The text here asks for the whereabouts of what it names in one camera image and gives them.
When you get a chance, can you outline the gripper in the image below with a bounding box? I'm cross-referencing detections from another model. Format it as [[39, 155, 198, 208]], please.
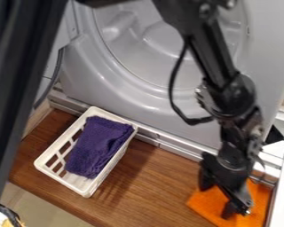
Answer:
[[197, 138, 265, 221]]

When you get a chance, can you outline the white plastic basket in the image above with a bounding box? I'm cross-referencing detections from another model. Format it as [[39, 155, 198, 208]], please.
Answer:
[[33, 106, 140, 199]]

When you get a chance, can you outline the orange cloth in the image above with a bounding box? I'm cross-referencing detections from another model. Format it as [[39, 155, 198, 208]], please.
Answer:
[[185, 176, 275, 227]]

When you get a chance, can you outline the black frame post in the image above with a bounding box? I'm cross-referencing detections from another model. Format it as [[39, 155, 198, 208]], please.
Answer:
[[0, 0, 69, 215]]

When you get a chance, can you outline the black cable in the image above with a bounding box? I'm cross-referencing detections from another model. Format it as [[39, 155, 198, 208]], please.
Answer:
[[167, 38, 218, 127]]

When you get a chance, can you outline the purple cloth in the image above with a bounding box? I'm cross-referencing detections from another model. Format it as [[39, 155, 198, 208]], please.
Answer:
[[63, 115, 137, 180]]

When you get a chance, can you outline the washing machine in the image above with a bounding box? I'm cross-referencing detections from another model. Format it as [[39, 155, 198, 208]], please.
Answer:
[[31, 0, 284, 190]]

